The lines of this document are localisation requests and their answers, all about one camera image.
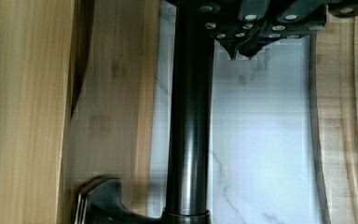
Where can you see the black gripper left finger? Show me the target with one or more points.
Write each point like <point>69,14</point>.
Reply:
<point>235,24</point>

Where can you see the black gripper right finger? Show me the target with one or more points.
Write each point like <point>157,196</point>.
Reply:
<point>267,21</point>

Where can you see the bamboo drawer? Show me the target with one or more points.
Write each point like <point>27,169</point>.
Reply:
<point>76,102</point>

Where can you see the bamboo cutting board with groove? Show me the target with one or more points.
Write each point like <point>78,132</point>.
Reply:
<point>334,118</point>

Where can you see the grey metal drawer handle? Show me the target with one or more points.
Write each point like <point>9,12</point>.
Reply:
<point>99,200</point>

